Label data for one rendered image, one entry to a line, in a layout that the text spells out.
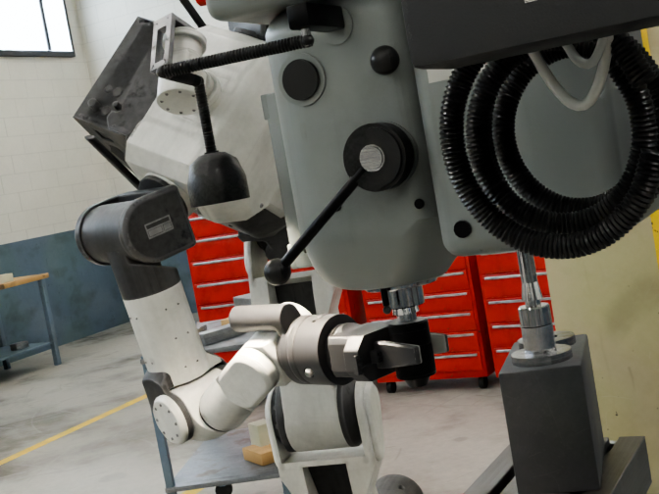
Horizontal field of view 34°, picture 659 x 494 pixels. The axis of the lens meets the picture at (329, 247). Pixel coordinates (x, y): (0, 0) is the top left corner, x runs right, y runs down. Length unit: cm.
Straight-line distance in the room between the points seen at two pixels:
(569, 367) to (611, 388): 145
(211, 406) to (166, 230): 26
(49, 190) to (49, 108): 94
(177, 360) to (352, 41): 64
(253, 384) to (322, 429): 55
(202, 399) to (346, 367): 37
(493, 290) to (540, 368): 448
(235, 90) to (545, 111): 66
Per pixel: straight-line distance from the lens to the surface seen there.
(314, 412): 190
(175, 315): 158
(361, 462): 193
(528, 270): 159
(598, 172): 103
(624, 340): 297
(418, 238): 113
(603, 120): 103
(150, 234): 154
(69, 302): 1208
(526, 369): 158
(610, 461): 174
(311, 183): 116
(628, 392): 301
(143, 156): 161
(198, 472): 444
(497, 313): 606
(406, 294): 121
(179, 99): 150
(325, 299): 186
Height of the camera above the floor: 146
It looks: 5 degrees down
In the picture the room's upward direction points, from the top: 10 degrees counter-clockwise
